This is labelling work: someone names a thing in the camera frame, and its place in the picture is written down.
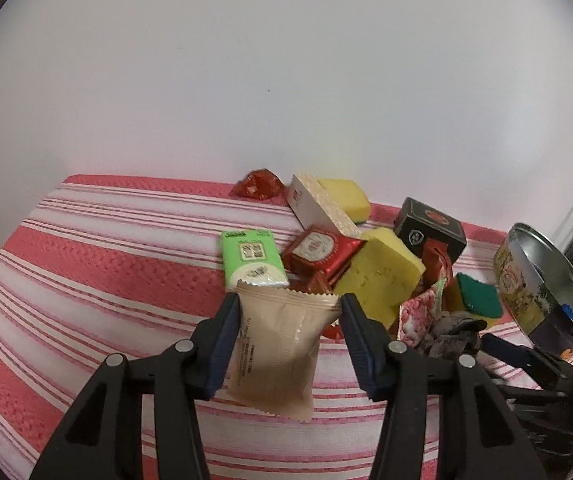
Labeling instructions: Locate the red candy wrapper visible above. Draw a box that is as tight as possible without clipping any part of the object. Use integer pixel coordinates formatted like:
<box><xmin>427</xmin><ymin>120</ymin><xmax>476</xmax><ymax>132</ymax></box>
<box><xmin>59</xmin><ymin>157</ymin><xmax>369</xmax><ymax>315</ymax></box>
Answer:
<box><xmin>230</xmin><ymin>170</ymin><xmax>284</xmax><ymax>202</ymax></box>

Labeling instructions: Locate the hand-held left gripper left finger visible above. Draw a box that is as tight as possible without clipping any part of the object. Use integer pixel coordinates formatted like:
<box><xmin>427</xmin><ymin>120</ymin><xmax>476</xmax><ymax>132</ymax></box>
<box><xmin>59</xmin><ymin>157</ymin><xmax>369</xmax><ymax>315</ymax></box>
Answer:
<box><xmin>29</xmin><ymin>291</ymin><xmax>242</xmax><ymax>480</ymax></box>

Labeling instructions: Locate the black box with red emblem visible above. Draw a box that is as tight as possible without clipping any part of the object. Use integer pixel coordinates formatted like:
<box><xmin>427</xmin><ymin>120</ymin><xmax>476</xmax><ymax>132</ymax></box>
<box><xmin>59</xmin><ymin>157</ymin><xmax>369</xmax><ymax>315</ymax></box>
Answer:
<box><xmin>393</xmin><ymin>197</ymin><xmax>468</xmax><ymax>267</ymax></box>

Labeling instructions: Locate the red white striped cloth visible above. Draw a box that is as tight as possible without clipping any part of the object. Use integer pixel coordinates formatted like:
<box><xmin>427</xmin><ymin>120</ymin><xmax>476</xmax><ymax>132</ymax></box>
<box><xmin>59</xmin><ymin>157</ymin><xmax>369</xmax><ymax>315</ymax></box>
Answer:
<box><xmin>0</xmin><ymin>175</ymin><xmax>573</xmax><ymax>480</ymax></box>

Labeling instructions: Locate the beige snack packet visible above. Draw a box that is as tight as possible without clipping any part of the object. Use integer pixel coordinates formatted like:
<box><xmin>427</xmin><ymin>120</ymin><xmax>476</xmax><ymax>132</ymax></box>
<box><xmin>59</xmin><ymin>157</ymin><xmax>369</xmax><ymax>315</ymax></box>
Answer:
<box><xmin>224</xmin><ymin>281</ymin><xmax>342</xmax><ymax>423</ymax></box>

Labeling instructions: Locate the yellow green scouring sponge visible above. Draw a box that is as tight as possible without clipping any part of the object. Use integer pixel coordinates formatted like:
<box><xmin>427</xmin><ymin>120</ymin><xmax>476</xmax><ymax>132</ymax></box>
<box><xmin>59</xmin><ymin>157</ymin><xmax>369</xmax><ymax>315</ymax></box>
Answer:
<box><xmin>315</xmin><ymin>178</ymin><xmax>371</xmax><ymax>225</ymax></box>
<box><xmin>333</xmin><ymin>227</ymin><xmax>427</xmax><ymax>325</ymax></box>
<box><xmin>454</xmin><ymin>272</ymin><xmax>505</xmax><ymax>332</ymax></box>

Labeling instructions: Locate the white textured box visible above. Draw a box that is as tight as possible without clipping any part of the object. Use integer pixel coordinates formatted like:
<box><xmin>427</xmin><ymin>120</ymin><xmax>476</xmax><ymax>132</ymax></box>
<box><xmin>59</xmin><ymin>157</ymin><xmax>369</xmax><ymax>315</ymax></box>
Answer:
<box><xmin>286</xmin><ymin>173</ymin><xmax>363</xmax><ymax>241</ymax></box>

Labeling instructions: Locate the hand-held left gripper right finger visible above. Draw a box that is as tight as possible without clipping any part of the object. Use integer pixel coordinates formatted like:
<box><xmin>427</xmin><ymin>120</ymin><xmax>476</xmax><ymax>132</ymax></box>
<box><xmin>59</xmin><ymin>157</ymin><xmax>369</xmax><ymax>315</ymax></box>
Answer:
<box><xmin>341</xmin><ymin>292</ymin><xmax>550</xmax><ymax>480</ymax></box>

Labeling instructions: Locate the round metal cookie tin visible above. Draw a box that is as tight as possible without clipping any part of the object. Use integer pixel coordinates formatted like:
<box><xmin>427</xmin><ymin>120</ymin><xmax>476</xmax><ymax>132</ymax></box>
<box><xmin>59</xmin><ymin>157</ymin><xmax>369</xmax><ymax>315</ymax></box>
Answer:
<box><xmin>491</xmin><ymin>222</ymin><xmax>573</xmax><ymax>363</ymax></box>

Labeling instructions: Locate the black sock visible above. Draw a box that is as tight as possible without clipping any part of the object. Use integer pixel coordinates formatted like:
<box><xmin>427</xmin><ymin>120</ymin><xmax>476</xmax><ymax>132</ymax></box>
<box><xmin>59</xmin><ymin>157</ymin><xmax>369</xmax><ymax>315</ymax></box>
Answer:
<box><xmin>424</xmin><ymin>310</ymin><xmax>488</xmax><ymax>360</ymax></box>

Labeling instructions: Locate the pink patterned packet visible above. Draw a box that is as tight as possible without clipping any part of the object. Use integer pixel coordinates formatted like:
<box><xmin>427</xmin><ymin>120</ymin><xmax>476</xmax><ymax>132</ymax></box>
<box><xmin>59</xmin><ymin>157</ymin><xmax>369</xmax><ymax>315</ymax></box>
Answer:
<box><xmin>397</xmin><ymin>279</ymin><xmax>448</xmax><ymax>350</ymax></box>

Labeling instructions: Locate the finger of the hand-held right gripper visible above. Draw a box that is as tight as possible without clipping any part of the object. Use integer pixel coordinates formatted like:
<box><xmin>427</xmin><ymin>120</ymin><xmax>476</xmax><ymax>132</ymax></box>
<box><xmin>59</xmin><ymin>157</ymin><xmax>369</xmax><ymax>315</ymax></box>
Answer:
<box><xmin>481</xmin><ymin>332</ymin><xmax>573</xmax><ymax>392</ymax></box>
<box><xmin>497</xmin><ymin>381</ymin><xmax>568</xmax><ymax>403</ymax></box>

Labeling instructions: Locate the green tissue pack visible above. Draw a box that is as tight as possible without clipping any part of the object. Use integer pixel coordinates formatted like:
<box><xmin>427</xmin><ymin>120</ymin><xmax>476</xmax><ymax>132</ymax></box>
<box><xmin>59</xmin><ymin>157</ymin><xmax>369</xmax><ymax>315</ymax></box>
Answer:
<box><xmin>220</xmin><ymin>228</ymin><xmax>290</xmax><ymax>291</ymax></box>

